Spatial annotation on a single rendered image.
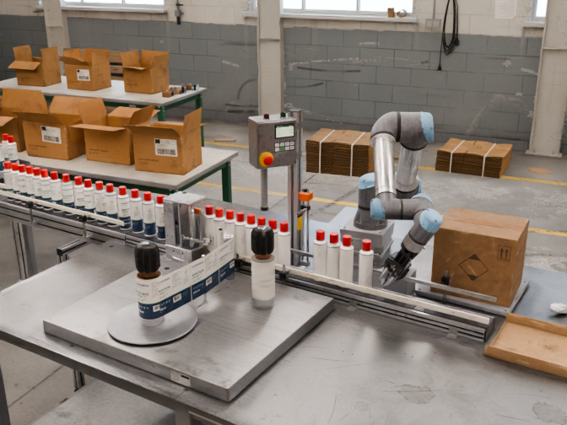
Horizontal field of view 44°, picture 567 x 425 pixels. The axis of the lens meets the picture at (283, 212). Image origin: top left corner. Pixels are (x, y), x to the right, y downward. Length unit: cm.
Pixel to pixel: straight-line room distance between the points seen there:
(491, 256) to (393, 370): 61
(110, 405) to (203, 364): 110
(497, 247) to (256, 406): 106
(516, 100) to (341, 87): 198
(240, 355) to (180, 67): 732
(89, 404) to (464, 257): 174
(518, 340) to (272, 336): 84
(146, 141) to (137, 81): 258
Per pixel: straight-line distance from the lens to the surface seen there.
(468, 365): 241
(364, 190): 308
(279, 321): 249
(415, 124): 275
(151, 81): 690
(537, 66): 795
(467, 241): 268
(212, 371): 224
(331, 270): 271
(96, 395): 338
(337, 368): 234
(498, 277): 271
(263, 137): 273
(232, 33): 894
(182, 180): 432
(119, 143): 467
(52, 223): 363
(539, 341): 260
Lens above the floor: 210
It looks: 21 degrees down
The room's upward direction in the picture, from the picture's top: straight up
